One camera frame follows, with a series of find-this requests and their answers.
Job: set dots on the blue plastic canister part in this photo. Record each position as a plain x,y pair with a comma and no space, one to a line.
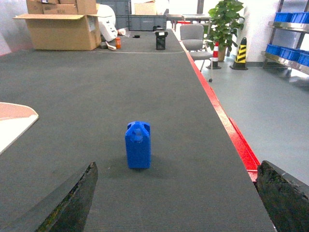
138,145

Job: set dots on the red conveyor frame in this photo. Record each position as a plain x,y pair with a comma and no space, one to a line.
245,152

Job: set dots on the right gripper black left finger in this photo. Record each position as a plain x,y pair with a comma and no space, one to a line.
65,209

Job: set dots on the stacked cardboard boxes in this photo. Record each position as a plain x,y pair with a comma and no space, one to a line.
64,7

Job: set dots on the grey plastic crate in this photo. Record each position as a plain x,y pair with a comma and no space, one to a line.
140,22

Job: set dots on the orange bottle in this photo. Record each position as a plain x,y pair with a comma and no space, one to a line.
118,43

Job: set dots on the red white traffic cone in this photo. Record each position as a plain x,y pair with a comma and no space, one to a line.
214,59

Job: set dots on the blue bin on shelf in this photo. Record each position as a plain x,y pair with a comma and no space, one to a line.
273,49
290,54
303,58

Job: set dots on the steel shelf rack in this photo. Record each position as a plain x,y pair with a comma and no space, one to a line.
289,28

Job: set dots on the grey office chair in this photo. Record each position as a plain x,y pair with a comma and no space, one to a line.
192,37

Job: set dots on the beige plastic dustpan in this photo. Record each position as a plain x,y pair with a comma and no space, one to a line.
15,119

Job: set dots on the yellow black striped bollard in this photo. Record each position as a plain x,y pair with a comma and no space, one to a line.
240,60

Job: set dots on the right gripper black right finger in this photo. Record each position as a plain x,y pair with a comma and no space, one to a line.
285,198

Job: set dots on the large open cardboard box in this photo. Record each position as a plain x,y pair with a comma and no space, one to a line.
66,32

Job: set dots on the green potted plant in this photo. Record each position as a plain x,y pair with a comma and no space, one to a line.
225,23

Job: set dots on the black small crate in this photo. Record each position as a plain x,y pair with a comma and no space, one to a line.
161,39

